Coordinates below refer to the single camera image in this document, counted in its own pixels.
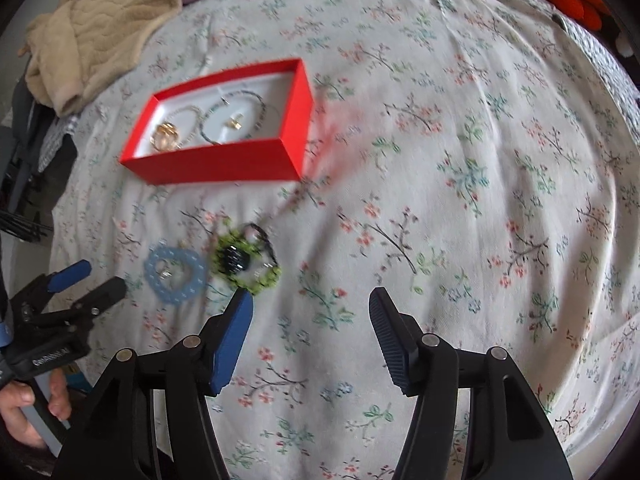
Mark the gold pendant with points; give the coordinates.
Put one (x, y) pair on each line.
(234, 121)

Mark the grey patterned blanket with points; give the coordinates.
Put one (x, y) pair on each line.
(595, 60)

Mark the white quilted plush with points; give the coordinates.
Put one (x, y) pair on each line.
(625, 46)

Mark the person's left hand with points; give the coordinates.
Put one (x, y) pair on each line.
(15, 410)

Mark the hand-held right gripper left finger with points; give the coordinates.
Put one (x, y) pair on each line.
(230, 345)

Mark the grey checked cloth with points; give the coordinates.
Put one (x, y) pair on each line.
(57, 140)

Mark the beige quilted blanket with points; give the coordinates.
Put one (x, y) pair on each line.
(105, 20)

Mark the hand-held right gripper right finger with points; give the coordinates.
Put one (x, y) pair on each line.
(387, 332)

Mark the red cardboard box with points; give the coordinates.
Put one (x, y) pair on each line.
(215, 162)

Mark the dark chair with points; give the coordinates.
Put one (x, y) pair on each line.
(20, 170)

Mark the gold rings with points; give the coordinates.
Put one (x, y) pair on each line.
(166, 136)

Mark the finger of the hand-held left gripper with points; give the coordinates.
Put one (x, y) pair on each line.
(95, 297)
(70, 274)

